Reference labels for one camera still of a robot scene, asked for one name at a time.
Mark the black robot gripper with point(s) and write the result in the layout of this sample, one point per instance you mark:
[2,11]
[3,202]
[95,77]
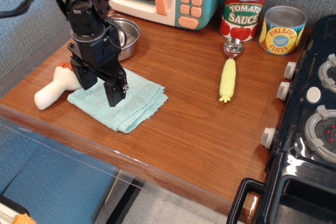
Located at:
[96,56]

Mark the light teal cloth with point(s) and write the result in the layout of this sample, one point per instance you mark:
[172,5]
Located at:
[143,99]

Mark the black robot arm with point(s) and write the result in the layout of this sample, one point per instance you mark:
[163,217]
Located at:
[86,17]

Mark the plush brown white mushroom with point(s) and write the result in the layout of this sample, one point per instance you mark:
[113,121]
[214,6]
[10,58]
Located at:
[64,79]

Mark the small steel pot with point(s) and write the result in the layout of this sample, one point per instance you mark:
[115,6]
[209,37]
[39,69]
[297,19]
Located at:
[129,35]

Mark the orange black object bottom left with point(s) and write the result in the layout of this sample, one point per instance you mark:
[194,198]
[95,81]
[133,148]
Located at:
[11,212]

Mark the tomato sauce can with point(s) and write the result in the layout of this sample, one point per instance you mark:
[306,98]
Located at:
[240,18]

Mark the pineapple slices can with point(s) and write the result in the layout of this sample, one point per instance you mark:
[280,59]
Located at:
[282,29]

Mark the black toy stove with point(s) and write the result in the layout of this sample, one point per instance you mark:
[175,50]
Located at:
[300,171]

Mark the spoon with yellow-green handle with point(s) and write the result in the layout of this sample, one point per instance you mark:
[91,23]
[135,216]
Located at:
[232,48]

